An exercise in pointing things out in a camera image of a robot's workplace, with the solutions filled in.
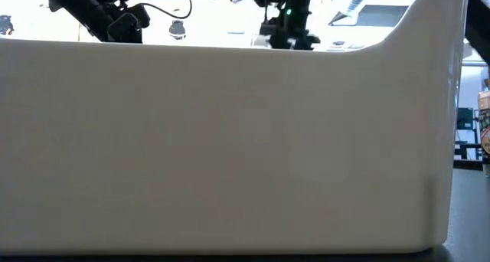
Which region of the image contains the small dark background device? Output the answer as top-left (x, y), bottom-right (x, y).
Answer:
top-left (0, 15), bottom-right (15, 36)

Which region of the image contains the dark round background device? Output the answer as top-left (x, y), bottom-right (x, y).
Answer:
top-left (168, 19), bottom-right (188, 41)

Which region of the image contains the black left camera cable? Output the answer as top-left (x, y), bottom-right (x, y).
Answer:
top-left (136, 0), bottom-right (193, 20)

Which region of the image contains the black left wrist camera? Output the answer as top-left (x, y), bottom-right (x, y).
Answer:
top-left (106, 4), bottom-right (151, 35)

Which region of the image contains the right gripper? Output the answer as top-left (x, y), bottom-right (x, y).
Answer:
top-left (260, 8), bottom-right (321, 51)

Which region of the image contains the black equipment rack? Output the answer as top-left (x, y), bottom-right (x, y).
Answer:
top-left (454, 106), bottom-right (482, 170)

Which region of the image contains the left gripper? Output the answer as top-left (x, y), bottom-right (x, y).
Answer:
top-left (90, 15), bottom-right (143, 44)

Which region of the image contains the white plastic bin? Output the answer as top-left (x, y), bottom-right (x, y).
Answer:
top-left (0, 0), bottom-right (470, 255)

